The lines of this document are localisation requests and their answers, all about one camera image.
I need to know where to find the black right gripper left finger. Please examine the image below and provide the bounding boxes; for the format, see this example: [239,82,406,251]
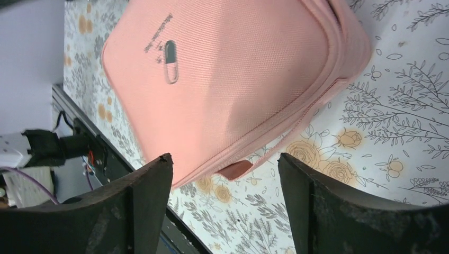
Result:
[1,153,173,253]

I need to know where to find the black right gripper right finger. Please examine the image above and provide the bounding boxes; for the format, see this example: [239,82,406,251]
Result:
[278,153,448,253]

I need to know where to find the pink medicine kit bag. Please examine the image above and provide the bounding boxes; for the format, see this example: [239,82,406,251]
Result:
[101,1,371,188]

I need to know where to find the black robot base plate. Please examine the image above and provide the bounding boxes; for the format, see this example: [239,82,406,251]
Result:
[52,84,211,254]

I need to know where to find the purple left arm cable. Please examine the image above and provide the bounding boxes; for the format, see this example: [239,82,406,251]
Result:
[0,166,95,206]

